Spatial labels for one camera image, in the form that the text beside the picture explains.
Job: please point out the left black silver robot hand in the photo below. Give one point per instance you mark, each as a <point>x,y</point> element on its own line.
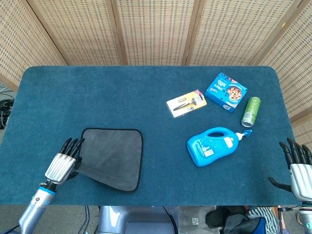
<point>59,168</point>

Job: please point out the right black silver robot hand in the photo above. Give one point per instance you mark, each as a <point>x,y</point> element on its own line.
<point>302,180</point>

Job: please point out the grey green microfibre cloth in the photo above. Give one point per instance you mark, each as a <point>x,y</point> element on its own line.
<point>114,156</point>

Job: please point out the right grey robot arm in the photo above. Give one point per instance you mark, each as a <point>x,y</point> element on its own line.
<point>306,219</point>

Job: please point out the black white striped cloth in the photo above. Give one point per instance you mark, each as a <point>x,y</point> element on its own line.
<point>265,214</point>

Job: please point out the grey robot torso base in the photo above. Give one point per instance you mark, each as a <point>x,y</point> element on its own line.
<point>117,219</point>

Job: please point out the black bag with blue trim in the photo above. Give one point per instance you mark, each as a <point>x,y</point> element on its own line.
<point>236,224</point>

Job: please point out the blue felt table cover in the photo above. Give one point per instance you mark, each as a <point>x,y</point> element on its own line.
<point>97,97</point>

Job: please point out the green drink can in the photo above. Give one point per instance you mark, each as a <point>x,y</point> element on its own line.
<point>251,111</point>

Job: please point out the blue detergent bottle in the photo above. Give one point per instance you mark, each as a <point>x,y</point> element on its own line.
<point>207,146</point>

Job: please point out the woven bamboo screen panel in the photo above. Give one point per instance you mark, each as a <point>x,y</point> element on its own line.
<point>19,44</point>
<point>80,29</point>
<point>156,31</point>
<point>231,29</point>
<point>297,61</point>

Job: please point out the blue cookie box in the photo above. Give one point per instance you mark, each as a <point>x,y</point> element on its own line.
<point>219,91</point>

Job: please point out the razor blister pack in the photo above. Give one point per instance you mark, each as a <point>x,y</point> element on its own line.
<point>176,103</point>

